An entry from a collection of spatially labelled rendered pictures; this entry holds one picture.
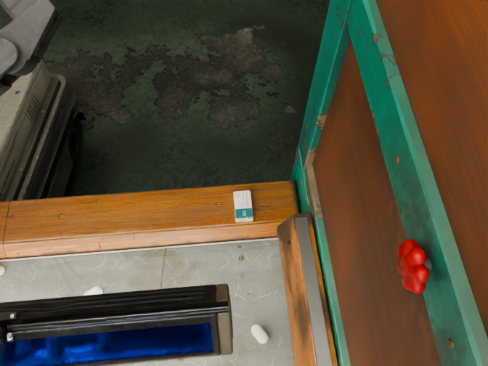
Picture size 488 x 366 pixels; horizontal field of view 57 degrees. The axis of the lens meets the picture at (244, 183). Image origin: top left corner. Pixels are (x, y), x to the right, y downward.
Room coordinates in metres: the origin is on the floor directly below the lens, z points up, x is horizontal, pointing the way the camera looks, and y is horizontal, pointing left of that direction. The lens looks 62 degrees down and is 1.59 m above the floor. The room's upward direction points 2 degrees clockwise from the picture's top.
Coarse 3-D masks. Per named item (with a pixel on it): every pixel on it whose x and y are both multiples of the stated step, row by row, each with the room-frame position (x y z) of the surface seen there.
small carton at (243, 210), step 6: (234, 192) 0.40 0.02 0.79; (240, 192) 0.40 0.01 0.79; (246, 192) 0.40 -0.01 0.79; (234, 198) 0.39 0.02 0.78; (240, 198) 0.39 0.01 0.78; (246, 198) 0.39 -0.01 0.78; (234, 204) 0.38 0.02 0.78; (240, 204) 0.38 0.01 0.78; (246, 204) 0.38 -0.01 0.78; (240, 210) 0.37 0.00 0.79; (246, 210) 0.37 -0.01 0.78; (252, 210) 0.37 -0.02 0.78; (240, 216) 0.35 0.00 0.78; (246, 216) 0.35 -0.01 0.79; (252, 216) 0.35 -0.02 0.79
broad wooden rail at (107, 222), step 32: (128, 192) 0.41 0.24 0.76; (160, 192) 0.41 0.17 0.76; (192, 192) 0.41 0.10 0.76; (224, 192) 0.41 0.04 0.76; (256, 192) 0.42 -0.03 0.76; (288, 192) 0.42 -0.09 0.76; (0, 224) 0.33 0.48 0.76; (32, 224) 0.33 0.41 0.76; (64, 224) 0.33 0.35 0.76; (96, 224) 0.33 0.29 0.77; (128, 224) 0.33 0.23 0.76; (160, 224) 0.34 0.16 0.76; (192, 224) 0.34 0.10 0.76; (224, 224) 0.34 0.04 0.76; (256, 224) 0.34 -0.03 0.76; (0, 256) 0.27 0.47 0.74; (32, 256) 0.27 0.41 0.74
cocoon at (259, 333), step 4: (252, 328) 0.15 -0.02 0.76; (256, 328) 0.15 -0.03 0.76; (260, 328) 0.15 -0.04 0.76; (252, 332) 0.14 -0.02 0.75; (256, 332) 0.14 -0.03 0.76; (260, 332) 0.14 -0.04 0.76; (264, 332) 0.14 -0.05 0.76; (256, 336) 0.13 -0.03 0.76; (260, 336) 0.13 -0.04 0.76; (264, 336) 0.13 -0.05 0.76; (268, 336) 0.13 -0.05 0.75; (260, 340) 0.13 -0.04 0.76; (264, 340) 0.13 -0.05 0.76
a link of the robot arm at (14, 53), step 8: (0, 40) 0.47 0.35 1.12; (8, 40) 0.47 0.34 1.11; (0, 48) 0.46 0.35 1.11; (8, 48) 0.46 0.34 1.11; (16, 48) 0.46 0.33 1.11; (0, 56) 0.45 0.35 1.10; (8, 56) 0.45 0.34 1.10; (16, 56) 0.45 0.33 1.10; (0, 64) 0.44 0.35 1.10; (8, 64) 0.44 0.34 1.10; (0, 72) 0.43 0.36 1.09; (0, 80) 0.45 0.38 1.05; (8, 80) 0.47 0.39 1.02; (16, 80) 0.49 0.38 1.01; (0, 88) 0.43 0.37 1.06; (8, 88) 0.45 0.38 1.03; (0, 96) 0.44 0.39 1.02
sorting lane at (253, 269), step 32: (64, 256) 0.27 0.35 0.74; (96, 256) 0.28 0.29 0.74; (128, 256) 0.28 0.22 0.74; (160, 256) 0.28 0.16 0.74; (192, 256) 0.28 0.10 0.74; (224, 256) 0.28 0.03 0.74; (256, 256) 0.29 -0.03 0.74; (0, 288) 0.21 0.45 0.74; (32, 288) 0.21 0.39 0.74; (64, 288) 0.21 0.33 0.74; (128, 288) 0.21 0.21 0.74; (160, 288) 0.22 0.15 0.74; (256, 288) 0.22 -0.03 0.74; (256, 320) 0.16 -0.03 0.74; (288, 320) 0.17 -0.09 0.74; (256, 352) 0.11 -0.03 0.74; (288, 352) 0.11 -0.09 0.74
